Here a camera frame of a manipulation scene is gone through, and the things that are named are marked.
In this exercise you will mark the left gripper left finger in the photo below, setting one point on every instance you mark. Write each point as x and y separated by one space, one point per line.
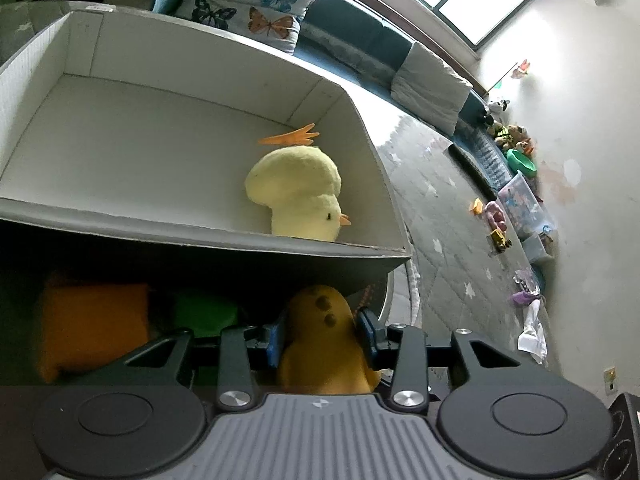
234 371

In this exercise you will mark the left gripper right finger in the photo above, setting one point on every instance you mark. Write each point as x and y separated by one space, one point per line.
409 355

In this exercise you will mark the green sponge block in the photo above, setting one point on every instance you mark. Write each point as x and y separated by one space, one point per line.
203 317

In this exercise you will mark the orange sponge block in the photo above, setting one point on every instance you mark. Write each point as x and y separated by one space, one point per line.
86 327

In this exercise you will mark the pale yellow plush duck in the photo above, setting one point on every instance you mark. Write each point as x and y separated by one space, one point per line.
300 185

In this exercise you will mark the purple toy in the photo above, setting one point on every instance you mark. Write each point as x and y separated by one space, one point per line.
528 287

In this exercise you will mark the small yellow toy truck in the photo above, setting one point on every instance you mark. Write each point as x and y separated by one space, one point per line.
499 239

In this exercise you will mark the pink toy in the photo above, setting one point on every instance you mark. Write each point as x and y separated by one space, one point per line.
495 216

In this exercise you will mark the clear plastic storage bin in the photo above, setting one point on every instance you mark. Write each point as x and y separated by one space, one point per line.
526 213

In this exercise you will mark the black remote control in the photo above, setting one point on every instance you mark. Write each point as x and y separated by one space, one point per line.
471 169

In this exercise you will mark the green plastic bowl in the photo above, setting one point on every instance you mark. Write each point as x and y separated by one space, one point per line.
519 162

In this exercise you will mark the stuffed toy pile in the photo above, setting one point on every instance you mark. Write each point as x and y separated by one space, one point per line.
507 137

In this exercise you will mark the white cushion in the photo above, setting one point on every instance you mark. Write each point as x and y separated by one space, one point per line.
431 89

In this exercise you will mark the grey cardboard storage box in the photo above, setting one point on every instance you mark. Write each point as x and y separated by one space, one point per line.
126 139

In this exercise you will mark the blue sofa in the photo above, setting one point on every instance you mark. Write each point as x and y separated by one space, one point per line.
350 40

